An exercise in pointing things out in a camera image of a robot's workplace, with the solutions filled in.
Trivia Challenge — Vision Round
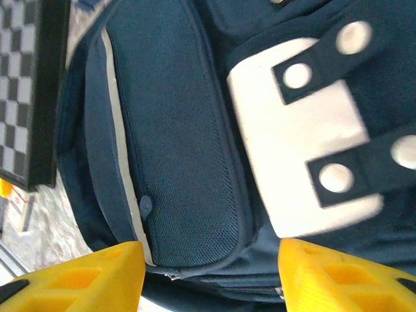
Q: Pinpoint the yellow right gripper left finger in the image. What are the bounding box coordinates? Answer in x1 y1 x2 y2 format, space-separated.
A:
0 240 146 312

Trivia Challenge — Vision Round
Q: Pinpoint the black grey chessboard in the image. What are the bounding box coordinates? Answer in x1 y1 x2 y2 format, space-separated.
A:
0 0 71 191

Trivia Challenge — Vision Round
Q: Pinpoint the navy blue backpack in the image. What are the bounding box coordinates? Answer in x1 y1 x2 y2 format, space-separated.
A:
53 0 416 312

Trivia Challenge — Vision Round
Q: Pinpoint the red white card box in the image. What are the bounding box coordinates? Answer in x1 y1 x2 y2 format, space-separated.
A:
8 190 38 233

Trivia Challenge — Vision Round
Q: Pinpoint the small yellow block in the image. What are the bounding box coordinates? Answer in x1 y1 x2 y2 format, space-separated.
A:
0 177 12 199

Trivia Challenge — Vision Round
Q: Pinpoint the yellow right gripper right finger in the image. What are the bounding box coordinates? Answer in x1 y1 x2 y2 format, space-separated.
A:
278 238 416 312

